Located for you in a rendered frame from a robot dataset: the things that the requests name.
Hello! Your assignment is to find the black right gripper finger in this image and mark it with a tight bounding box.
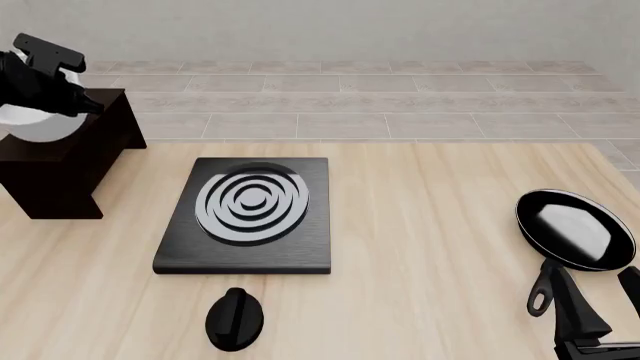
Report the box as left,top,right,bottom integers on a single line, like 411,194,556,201
551,258,614,341
616,265,640,321

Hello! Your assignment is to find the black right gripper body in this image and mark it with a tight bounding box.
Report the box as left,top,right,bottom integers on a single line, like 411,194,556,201
553,329,640,360

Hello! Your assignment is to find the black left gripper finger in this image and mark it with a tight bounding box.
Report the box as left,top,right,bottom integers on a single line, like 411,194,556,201
58,82,107,117

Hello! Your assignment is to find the white bowl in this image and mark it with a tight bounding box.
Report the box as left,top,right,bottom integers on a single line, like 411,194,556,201
0,51,84,144

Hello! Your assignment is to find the dark wooden cabinet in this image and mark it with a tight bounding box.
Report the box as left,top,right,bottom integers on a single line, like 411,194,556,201
0,87,148,221

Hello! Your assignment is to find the small black plate on stalk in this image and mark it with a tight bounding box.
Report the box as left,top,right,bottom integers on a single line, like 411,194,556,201
12,32,88,77

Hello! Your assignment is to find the black frying pan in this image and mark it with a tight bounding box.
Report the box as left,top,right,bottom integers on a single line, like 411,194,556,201
514,188,638,318

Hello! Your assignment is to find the black stove plate with rings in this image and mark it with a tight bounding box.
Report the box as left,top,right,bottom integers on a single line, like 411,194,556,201
151,156,333,276

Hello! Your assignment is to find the round black stove knob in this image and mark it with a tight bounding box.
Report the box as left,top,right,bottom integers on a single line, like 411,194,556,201
204,286,265,353

